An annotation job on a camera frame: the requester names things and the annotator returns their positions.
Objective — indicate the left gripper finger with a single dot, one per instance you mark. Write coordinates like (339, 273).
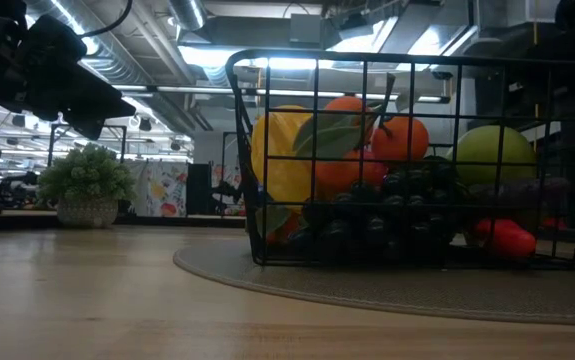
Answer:
(102, 100)
(89, 127)

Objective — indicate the black grape bunch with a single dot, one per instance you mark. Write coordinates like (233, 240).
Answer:
(367, 225)

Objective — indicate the purple eggplant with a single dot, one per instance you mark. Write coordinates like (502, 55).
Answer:
(517, 192)

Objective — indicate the orange-red carrot with green top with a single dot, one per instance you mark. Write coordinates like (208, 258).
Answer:
(507, 240)

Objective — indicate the fruit print banner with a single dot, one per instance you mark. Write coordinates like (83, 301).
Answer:
(159, 190)

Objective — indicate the dark background machine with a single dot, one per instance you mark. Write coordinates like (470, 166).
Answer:
(17, 190)

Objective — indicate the black background cabinet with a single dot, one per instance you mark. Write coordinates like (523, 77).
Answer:
(199, 190)

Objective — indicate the long ceiling light fixture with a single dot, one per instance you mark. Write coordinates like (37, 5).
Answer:
(297, 93)

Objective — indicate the round grey placemat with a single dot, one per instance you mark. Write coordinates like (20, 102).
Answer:
(392, 295)

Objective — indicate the red background object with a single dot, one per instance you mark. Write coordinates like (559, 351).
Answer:
(552, 223)

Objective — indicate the silver ventilation duct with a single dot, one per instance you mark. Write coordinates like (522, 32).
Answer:
(189, 12)

